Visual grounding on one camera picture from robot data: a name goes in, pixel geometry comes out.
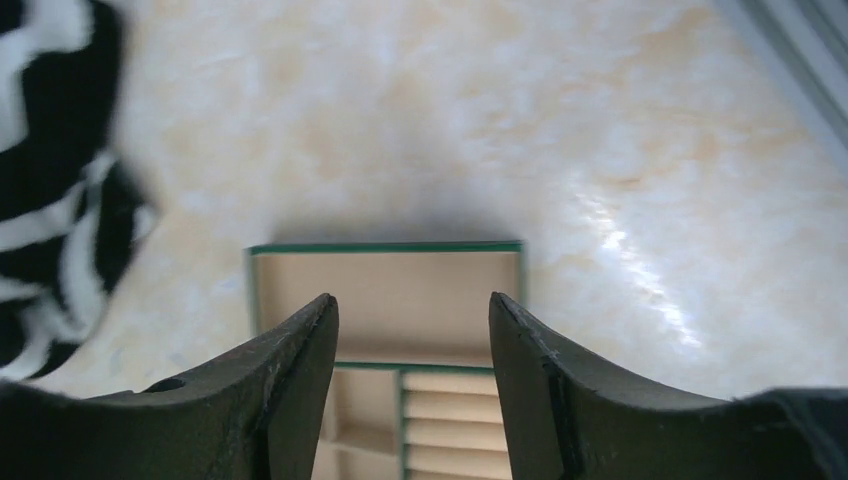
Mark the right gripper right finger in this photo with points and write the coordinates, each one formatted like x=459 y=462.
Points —
x=569 y=413

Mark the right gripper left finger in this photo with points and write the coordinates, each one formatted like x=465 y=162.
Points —
x=254 y=412

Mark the zebra pattern cloth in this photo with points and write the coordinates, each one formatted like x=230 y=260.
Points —
x=72 y=216

